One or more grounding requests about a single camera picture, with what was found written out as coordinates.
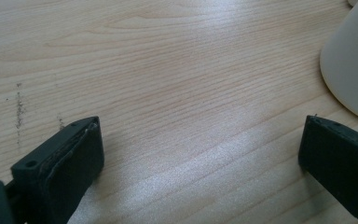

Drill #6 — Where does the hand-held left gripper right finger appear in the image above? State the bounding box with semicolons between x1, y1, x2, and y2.
297;114;358;224

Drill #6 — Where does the white cup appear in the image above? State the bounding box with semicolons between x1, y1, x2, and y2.
319;0;358;126

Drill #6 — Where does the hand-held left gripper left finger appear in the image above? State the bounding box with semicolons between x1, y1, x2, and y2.
10;116;105;224

